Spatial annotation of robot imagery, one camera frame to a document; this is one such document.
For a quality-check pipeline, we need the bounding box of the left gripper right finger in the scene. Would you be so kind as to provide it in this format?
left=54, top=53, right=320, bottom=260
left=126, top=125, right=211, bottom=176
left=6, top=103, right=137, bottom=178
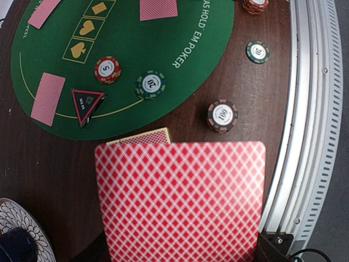
left=253, top=233, right=292, bottom=262

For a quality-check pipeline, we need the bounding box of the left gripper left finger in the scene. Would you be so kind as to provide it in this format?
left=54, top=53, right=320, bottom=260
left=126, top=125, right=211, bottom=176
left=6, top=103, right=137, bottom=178
left=70, top=234, right=109, bottom=262

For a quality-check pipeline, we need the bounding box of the red-backed card deck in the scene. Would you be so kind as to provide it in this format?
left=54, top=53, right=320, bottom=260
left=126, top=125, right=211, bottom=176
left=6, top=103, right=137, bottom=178
left=94, top=141, right=266, bottom=261

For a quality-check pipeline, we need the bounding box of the black 100 chip stack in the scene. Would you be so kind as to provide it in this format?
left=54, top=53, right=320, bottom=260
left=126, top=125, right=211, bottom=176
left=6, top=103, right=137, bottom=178
left=207, top=99, right=238, bottom=133

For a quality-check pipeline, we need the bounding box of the dealt card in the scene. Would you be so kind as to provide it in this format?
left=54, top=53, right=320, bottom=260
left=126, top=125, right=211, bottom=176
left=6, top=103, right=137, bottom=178
left=140, top=0, right=178, bottom=21
left=28, top=0, right=61, bottom=29
left=31, top=73, right=65, bottom=127

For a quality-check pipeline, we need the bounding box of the green 20 chip stack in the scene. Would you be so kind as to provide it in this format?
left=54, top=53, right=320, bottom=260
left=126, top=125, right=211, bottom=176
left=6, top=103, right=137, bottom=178
left=246, top=40, right=270, bottom=64

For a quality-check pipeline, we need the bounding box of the orange 5 chip stack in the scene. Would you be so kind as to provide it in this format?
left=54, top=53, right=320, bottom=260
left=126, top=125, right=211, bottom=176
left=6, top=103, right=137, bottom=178
left=242, top=0, right=269, bottom=15

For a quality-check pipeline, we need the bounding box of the dark blue mug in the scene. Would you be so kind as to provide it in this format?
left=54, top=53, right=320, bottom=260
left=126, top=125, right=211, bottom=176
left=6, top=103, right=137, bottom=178
left=1, top=228, right=38, bottom=262

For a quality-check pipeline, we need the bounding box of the patterned round plate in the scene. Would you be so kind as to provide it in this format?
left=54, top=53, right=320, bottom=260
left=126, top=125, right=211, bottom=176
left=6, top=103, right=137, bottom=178
left=1, top=198, right=56, bottom=261

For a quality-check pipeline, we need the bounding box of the playing card box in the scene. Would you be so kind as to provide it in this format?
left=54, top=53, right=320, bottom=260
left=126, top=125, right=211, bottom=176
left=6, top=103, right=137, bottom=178
left=106, top=127, right=171, bottom=145

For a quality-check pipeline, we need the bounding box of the black triangular all-in button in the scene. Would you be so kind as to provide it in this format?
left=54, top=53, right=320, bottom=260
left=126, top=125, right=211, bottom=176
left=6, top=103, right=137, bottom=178
left=71, top=89, right=108, bottom=128

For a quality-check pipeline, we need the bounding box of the round green poker mat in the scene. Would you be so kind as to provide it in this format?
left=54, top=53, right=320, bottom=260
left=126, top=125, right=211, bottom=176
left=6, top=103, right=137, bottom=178
left=11, top=1, right=235, bottom=141

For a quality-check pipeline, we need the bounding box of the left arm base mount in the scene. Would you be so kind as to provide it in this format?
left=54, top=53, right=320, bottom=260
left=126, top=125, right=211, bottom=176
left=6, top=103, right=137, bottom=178
left=258, top=231, right=295, bottom=262

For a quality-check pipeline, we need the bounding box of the front aluminium rail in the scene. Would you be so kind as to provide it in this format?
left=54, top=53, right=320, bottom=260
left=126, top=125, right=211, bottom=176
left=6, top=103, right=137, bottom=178
left=260, top=1, right=343, bottom=260

